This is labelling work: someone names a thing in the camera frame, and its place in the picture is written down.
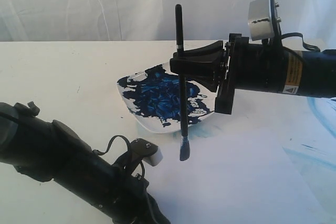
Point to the white backdrop curtain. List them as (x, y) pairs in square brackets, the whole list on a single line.
[(80, 20)]

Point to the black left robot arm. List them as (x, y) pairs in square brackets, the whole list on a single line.
[(50, 151)]

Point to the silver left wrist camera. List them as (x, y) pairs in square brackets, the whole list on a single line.
[(143, 150)]

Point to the black paintbrush with blue bristles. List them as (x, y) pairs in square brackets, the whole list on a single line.
[(185, 145)]

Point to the white paper sheet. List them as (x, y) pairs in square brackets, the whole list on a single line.
[(240, 178)]

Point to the white plate with blue paint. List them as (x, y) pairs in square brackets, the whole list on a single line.
[(153, 97)]

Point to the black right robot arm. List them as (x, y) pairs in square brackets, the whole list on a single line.
[(223, 67)]

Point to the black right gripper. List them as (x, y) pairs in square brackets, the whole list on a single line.
[(246, 68)]

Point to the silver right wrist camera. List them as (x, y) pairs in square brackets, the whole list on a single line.
[(263, 19)]

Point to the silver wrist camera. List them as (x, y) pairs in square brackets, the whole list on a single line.
[(143, 150), (263, 19)]

